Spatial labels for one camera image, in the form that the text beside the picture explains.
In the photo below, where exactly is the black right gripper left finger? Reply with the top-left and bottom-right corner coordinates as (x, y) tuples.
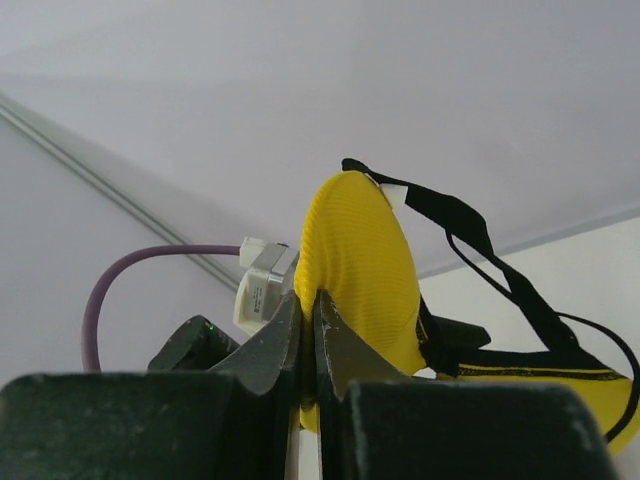
(1, 295), (303, 479)

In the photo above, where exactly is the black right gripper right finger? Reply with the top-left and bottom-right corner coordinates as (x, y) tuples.
(313, 291), (617, 480)

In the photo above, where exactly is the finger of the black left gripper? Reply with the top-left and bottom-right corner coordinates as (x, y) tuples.
(429, 316), (490, 373)

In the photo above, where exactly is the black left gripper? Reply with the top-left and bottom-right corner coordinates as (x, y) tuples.
(147, 315), (240, 371)

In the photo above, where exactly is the yellow black bra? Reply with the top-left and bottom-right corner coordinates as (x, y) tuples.
(294, 158), (639, 454)

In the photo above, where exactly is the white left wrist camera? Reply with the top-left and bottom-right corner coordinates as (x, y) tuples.
(233, 237), (299, 336)

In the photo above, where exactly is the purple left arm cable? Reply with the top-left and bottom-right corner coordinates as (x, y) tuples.
(82, 243), (244, 372)

